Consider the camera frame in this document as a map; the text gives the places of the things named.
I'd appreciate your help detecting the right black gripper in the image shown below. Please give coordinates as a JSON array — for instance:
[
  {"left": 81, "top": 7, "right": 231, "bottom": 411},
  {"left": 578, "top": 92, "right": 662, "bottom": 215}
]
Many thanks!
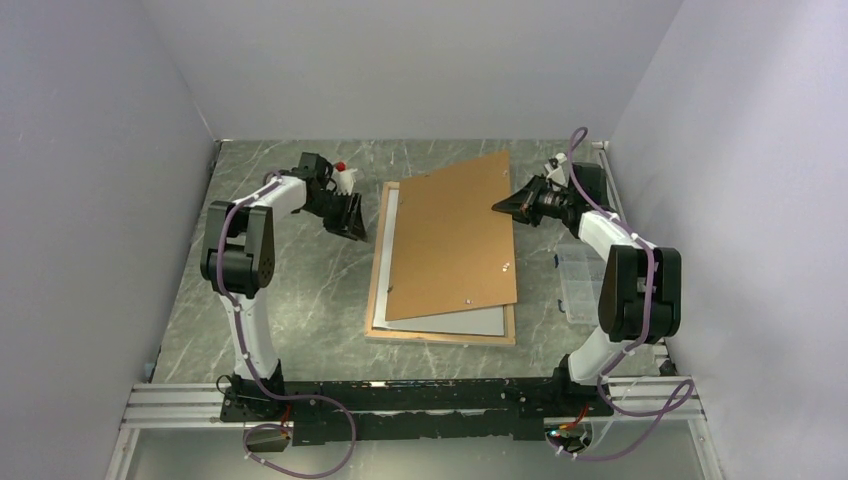
[{"left": 492, "top": 173, "right": 574, "bottom": 227}]

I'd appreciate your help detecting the clear plastic parts box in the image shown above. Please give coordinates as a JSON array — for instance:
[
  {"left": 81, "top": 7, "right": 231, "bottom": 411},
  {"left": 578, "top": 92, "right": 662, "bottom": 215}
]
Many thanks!
[{"left": 554, "top": 244, "right": 620, "bottom": 332}]

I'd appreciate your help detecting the aluminium rail frame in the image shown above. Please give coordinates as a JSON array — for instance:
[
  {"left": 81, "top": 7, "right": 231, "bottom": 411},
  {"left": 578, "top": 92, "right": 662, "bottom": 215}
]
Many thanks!
[{"left": 103, "top": 140, "right": 725, "bottom": 480}]

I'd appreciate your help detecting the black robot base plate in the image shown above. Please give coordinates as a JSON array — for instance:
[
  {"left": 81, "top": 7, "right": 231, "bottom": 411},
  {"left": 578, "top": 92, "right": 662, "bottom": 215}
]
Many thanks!
[{"left": 220, "top": 369, "right": 612, "bottom": 446}]

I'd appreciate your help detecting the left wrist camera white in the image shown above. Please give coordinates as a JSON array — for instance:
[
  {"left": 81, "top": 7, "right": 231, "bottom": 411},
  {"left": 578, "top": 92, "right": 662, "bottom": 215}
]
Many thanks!
[{"left": 332, "top": 161, "right": 360, "bottom": 194}]

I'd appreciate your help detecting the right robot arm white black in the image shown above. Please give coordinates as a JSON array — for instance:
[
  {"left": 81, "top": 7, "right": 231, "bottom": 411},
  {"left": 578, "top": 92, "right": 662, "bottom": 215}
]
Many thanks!
[{"left": 491, "top": 162, "right": 683, "bottom": 415}]

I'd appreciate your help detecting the wooden picture frame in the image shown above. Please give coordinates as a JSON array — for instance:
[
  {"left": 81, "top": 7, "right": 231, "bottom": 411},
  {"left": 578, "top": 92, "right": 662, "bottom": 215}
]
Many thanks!
[{"left": 365, "top": 182, "right": 516, "bottom": 347}]

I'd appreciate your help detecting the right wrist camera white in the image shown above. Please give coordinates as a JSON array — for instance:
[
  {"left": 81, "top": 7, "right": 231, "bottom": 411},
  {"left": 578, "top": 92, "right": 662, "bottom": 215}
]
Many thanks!
[{"left": 544, "top": 152, "right": 568, "bottom": 191}]

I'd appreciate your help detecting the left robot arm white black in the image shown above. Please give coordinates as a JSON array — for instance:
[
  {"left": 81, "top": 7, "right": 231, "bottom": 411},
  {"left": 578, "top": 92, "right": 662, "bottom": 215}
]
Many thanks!
[{"left": 200, "top": 153, "right": 367, "bottom": 420}]

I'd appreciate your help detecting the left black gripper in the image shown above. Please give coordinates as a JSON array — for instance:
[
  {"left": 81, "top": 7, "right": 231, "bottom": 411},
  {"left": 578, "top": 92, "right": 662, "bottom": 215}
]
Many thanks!
[{"left": 302, "top": 190, "right": 368, "bottom": 242}]

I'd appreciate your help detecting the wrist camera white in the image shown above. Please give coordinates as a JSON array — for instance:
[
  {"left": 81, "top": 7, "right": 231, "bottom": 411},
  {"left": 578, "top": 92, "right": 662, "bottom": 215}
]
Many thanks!
[
  {"left": 332, "top": 161, "right": 360, "bottom": 194},
  {"left": 544, "top": 152, "right": 568, "bottom": 191}
]

